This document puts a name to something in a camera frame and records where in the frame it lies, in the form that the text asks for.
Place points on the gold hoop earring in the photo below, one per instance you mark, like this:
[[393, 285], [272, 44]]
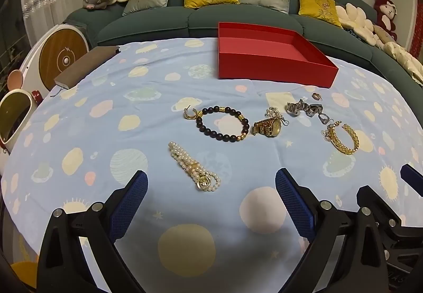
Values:
[[190, 116]]

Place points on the red wall hanging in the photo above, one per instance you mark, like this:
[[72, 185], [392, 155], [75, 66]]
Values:
[[417, 32]]

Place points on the gold wrist watch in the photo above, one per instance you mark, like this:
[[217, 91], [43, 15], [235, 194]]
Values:
[[269, 127]]

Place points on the white curtain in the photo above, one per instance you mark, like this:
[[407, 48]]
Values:
[[43, 25]]

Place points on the dark green sofa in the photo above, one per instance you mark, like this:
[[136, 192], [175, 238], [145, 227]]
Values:
[[205, 20]]

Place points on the red cardboard box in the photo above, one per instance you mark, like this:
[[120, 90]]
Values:
[[264, 65]]

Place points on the cream quilted blanket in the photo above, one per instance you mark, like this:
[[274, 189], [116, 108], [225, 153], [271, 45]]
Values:
[[406, 58]]

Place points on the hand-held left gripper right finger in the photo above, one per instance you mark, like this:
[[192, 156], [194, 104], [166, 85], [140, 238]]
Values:
[[294, 203]]

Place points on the white device with wooden disc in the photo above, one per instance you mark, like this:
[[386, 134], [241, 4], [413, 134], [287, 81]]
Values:
[[59, 55]]

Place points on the small beige cushion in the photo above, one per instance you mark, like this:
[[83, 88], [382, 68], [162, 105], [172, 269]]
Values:
[[383, 34]]

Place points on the white flower cushion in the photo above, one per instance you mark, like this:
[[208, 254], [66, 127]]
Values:
[[357, 22]]

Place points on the silver link watch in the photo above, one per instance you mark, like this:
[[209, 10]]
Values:
[[299, 107]]

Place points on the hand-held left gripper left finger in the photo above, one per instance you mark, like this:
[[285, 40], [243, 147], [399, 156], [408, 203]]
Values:
[[132, 203]]

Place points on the silver flower earring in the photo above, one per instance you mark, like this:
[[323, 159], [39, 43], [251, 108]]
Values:
[[324, 119], [271, 113]]

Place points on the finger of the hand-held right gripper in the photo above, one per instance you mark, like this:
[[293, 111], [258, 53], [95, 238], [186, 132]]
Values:
[[376, 203], [413, 179]]

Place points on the planet print tablecloth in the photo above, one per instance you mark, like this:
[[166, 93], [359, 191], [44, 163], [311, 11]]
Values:
[[132, 98]]

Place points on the red monkey plush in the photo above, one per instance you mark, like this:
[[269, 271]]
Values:
[[386, 15]]

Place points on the white robot toy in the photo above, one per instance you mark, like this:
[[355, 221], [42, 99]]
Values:
[[15, 117]]

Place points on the brown notebook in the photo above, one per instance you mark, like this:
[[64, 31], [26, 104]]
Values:
[[86, 65]]

